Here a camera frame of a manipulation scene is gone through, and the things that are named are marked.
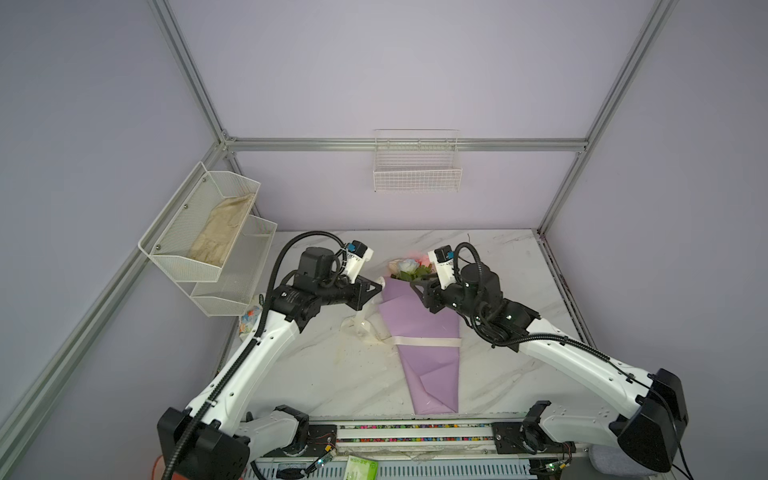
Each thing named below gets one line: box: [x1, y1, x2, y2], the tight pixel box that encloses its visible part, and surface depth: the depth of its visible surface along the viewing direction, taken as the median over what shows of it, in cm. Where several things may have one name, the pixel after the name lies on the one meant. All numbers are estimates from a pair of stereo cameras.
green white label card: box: [343, 455, 379, 480], surface depth 69 cm
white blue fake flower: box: [398, 258, 420, 273], surface depth 101 cm
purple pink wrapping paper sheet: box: [378, 277, 461, 415], surface depth 84 cm
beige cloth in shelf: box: [188, 193, 255, 266], surface depth 80 cm
